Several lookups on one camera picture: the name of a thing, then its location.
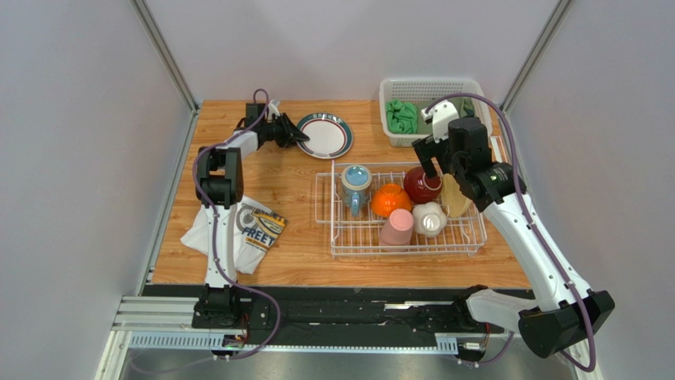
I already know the dark red ceramic bowl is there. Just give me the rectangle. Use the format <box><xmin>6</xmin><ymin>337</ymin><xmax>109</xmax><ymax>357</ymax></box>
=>
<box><xmin>403</xmin><ymin>166</ymin><xmax>442</xmax><ymax>204</ymax></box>

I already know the left aluminium frame post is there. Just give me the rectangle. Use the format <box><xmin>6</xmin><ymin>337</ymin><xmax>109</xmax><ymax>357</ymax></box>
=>
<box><xmin>130</xmin><ymin>0</ymin><xmax>200</xmax><ymax>114</ymax></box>

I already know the purple cable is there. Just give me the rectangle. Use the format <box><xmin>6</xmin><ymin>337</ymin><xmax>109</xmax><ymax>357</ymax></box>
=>
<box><xmin>425</xmin><ymin>93</ymin><xmax>597</xmax><ymax>374</ymax></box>
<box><xmin>191</xmin><ymin>88</ymin><xmax>283</xmax><ymax>362</ymax></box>

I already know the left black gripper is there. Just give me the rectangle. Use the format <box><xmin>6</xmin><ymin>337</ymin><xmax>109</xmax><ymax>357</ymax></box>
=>
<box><xmin>261</xmin><ymin>113</ymin><xmax>310</xmax><ymax>150</ymax></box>

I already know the white wire dish rack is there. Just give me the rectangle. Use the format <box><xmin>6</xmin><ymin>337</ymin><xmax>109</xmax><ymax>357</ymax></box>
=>
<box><xmin>312</xmin><ymin>161</ymin><xmax>488</xmax><ymax>258</ymax></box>

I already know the white ceramic jar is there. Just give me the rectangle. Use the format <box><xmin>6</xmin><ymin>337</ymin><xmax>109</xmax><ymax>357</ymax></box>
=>
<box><xmin>412</xmin><ymin>202</ymin><xmax>448</xmax><ymax>238</ymax></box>

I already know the right aluminium frame post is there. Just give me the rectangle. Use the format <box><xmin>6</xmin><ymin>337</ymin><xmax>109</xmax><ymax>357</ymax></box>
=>
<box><xmin>501</xmin><ymin>0</ymin><xmax>575</xmax><ymax>113</ymax></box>

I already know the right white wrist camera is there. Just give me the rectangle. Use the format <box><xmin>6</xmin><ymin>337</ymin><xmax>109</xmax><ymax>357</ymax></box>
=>
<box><xmin>418</xmin><ymin>100</ymin><xmax>459</xmax><ymax>142</ymax></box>

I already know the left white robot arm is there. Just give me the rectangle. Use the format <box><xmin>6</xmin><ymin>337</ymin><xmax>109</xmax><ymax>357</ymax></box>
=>
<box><xmin>192</xmin><ymin>100</ymin><xmax>309</xmax><ymax>329</ymax></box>

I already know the orange ceramic bowl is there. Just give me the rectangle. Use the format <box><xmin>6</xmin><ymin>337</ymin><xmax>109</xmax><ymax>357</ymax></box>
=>
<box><xmin>371</xmin><ymin>183</ymin><xmax>414</xmax><ymax>218</ymax></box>

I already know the pink plastic cup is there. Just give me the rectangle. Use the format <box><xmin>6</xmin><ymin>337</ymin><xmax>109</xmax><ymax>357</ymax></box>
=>
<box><xmin>379</xmin><ymin>209</ymin><xmax>414</xmax><ymax>247</ymax></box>

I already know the white printed t-shirt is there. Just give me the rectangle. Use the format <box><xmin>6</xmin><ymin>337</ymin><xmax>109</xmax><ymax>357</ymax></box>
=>
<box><xmin>180</xmin><ymin>196</ymin><xmax>288</xmax><ymax>275</ymax></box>

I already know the olive green shirt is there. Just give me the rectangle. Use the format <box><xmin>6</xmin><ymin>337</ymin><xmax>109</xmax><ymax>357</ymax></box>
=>
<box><xmin>418</xmin><ymin>97</ymin><xmax>475</xmax><ymax>120</ymax></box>

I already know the blue butterfly ceramic mug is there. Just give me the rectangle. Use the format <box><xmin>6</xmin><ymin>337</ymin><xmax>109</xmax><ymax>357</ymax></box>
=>
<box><xmin>340</xmin><ymin>165</ymin><xmax>372</xmax><ymax>218</ymax></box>

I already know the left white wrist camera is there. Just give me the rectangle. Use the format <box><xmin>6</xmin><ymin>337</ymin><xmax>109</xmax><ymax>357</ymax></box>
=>
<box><xmin>267</xmin><ymin>99</ymin><xmax>281</xmax><ymax>122</ymax></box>

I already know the cream yellow plate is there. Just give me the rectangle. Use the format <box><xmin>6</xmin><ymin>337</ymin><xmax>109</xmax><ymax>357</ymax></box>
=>
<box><xmin>440</xmin><ymin>174</ymin><xmax>472</xmax><ymax>218</ymax></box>

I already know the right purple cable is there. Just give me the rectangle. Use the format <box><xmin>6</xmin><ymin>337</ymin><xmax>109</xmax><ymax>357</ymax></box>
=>
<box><xmin>425</xmin><ymin>93</ymin><xmax>597</xmax><ymax>374</ymax></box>

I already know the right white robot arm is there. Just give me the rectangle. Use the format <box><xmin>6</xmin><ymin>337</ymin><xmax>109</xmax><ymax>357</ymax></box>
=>
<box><xmin>413</xmin><ymin>117</ymin><xmax>616</xmax><ymax>358</ymax></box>

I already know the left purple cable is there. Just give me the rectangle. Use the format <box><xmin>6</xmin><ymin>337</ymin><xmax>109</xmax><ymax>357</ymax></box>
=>
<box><xmin>191</xmin><ymin>88</ymin><xmax>283</xmax><ymax>362</ymax></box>

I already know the bright green towel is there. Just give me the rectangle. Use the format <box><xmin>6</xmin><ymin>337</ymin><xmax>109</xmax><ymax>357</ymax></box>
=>
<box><xmin>385</xmin><ymin>99</ymin><xmax>419</xmax><ymax>135</ymax></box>

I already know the white plastic laundry basket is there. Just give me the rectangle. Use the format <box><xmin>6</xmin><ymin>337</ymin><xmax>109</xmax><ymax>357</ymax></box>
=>
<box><xmin>379</xmin><ymin>78</ymin><xmax>493</xmax><ymax>147</ymax></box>

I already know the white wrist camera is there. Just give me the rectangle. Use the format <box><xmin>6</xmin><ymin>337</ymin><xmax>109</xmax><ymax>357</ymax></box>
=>
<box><xmin>418</xmin><ymin>100</ymin><xmax>459</xmax><ymax>142</ymax></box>
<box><xmin>267</xmin><ymin>99</ymin><xmax>281</xmax><ymax>122</ymax></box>

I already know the white plate teal red rim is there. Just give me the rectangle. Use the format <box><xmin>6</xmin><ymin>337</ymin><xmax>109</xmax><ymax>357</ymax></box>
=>
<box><xmin>297</xmin><ymin>112</ymin><xmax>354</xmax><ymax>160</ymax></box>

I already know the aluminium frame post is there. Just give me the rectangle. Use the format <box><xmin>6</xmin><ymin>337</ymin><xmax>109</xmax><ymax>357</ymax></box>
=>
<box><xmin>130</xmin><ymin>0</ymin><xmax>200</xmax><ymax>114</ymax></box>
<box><xmin>501</xmin><ymin>0</ymin><xmax>575</xmax><ymax>113</ymax></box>

